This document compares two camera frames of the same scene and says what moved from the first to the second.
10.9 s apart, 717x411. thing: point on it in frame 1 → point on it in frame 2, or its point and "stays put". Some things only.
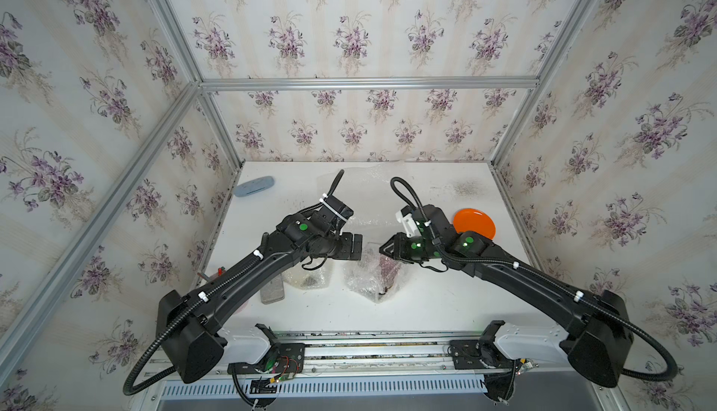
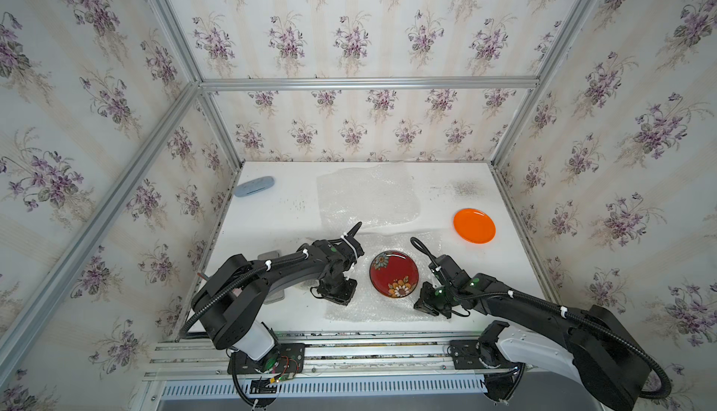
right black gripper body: (417, 249) → (437, 300)
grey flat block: (274, 291) stays put
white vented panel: (313, 388) stays put
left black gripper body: (344, 248) → (342, 290)
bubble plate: (375, 276) → (365, 303)
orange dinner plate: (474, 219) stays put
